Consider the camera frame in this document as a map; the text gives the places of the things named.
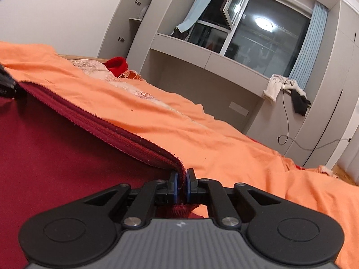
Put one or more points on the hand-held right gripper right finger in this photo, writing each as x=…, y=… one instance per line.
x=190, y=186

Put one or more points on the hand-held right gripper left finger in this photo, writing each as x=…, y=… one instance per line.
x=174, y=187

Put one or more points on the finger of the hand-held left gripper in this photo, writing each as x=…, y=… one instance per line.
x=7, y=85

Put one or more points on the dark red sweater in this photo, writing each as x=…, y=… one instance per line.
x=70, y=157

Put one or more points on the orange duvet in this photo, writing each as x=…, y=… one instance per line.
x=218, y=145

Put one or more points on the pink patterned pillow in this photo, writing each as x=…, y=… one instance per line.
x=95, y=68

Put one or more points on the red plush item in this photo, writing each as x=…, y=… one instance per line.
x=116, y=65

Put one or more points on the small orange cloth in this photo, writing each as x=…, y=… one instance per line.
x=131, y=75

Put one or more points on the white cloth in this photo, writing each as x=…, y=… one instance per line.
x=273, y=88

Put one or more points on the open grey wardrobe door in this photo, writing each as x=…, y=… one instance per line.
x=117, y=14

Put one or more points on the black cloth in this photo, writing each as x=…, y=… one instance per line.
x=300, y=103

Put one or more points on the dark item on windowsill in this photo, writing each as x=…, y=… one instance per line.
x=179, y=33

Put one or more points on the clear plastic bag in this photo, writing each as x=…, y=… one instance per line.
x=143, y=10

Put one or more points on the large glass window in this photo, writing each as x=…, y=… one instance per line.
x=266, y=42

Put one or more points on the grey built-in wardrobe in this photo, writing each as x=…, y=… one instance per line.
x=331, y=89

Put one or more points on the light blue smooth curtain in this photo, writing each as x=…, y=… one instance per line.
x=200, y=2

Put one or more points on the light blue pleated curtain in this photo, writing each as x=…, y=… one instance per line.
x=311, y=44

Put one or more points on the open window sash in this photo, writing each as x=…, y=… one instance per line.
x=235, y=2

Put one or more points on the wooden bed side rail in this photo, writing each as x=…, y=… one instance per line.
x=84, y=58

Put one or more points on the white wall socket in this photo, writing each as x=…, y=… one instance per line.
x=239, y=109

